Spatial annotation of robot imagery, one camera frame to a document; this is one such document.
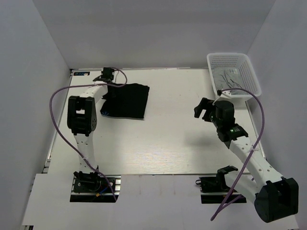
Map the black t shirt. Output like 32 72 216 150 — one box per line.
100 83 150 119

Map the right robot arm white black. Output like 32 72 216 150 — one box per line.
194 98 299 223

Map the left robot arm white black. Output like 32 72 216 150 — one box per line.
67 75 114 173

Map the grey t shirt in basket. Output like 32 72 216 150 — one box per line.
212 68 243 90

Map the blue label sticker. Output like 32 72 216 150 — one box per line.
73 71 90 76

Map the white plastic basket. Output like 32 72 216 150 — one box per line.
207 53 262 101

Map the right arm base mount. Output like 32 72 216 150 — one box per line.
195 176 229 204

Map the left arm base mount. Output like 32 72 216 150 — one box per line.
70 172 121 203

